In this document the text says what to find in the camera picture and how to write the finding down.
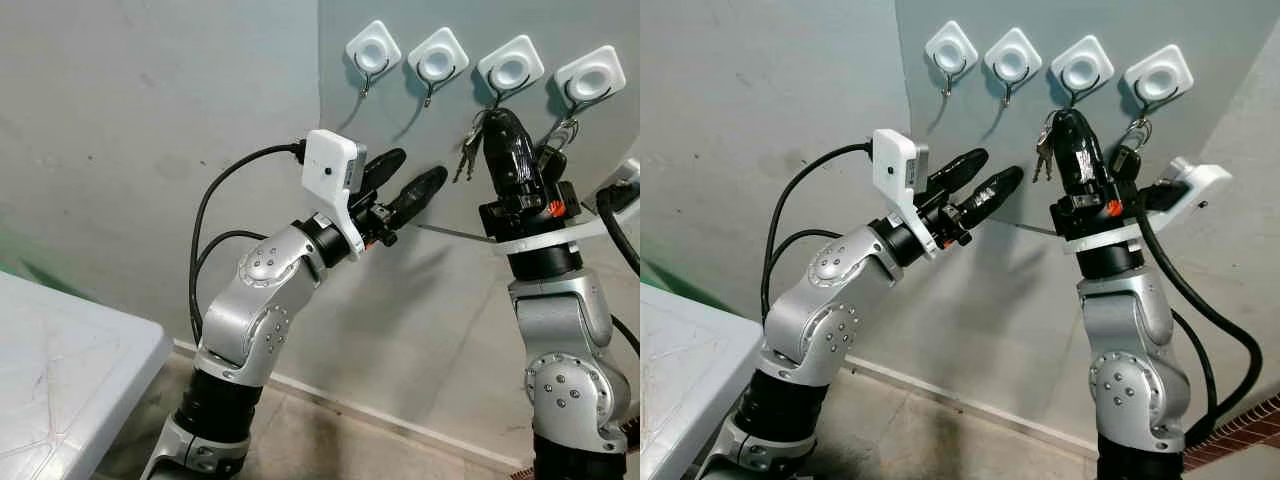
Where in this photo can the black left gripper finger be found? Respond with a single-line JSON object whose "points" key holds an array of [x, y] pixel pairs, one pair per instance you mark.
{"points": [[960, 168], [418, 193], [992, 192], [385, 168]]}

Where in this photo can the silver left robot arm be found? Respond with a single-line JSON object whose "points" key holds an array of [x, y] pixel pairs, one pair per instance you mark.
{"points": [[260, 300], [820, 310]]}

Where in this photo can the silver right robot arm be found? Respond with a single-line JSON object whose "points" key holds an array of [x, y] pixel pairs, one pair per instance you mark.
{"points": [[1125, 320], [560, 320]]}

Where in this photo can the white baseboard strip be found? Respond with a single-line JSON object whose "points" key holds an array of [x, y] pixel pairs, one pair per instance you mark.
{"points": [[400, 425], [980, 405]]}

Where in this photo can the white plastic table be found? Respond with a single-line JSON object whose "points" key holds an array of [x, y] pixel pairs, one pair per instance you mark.
{"points": [[690, 360], [60, 370]]}

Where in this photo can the grey-blue wall panel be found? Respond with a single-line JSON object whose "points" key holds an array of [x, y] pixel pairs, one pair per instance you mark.
{"points": [[440, 130], [1020, 125]]}

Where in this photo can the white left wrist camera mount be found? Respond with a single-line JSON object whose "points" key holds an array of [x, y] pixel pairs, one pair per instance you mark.
{"points": [[328, 170], [895, 170]]}

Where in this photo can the white square wall hook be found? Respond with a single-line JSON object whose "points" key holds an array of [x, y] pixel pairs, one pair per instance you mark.
{"points": [[373, 48], [438, 58], [1082, 66], [590, 75], [511, 65], [950, 47], [1159, 75], [1013, 58]]}

